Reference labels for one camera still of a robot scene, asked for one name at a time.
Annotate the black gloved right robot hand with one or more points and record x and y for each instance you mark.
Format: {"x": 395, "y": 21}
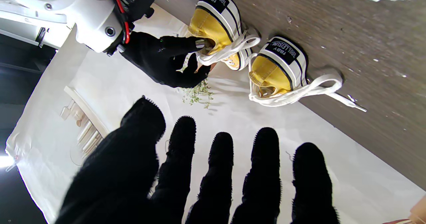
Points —
{"x": 159, "y": 57}

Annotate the black right wrist box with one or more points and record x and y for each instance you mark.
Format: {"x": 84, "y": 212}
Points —
{"x": 139, "y": 1}

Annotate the white ceiling tube light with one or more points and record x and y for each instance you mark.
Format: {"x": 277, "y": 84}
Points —
{"x": 5, "y": 160}

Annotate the yellow canvas sneaker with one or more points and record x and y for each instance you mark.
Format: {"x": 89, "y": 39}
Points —
{"x": 276, "y": 74}
{"x": 216, "y": 27}

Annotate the printed kitchen backdrop cloth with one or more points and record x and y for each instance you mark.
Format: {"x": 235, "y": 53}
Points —
{"x": 233, "y": 124}

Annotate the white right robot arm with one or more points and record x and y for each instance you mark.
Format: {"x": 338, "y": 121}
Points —
{"x": 66, "y": 11}

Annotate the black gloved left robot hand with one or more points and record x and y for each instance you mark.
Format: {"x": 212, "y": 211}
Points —
{"x": 126, "y": 177}

